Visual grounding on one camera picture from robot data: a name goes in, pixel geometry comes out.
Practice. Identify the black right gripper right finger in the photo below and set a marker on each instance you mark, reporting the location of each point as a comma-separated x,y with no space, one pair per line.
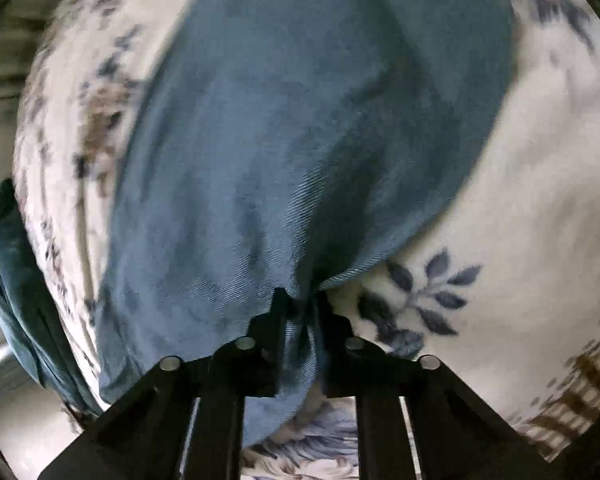
416,419

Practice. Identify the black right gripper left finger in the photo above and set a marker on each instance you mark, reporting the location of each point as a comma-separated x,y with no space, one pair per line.
184,420

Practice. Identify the white floral fleece blanket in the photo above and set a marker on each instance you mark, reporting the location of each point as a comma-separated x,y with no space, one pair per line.
503,285

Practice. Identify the teal velvet pillow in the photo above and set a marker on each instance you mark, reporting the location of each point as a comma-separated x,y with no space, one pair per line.
29,318

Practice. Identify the blue denim pants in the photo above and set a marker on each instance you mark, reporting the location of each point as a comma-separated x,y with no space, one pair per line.
287,144

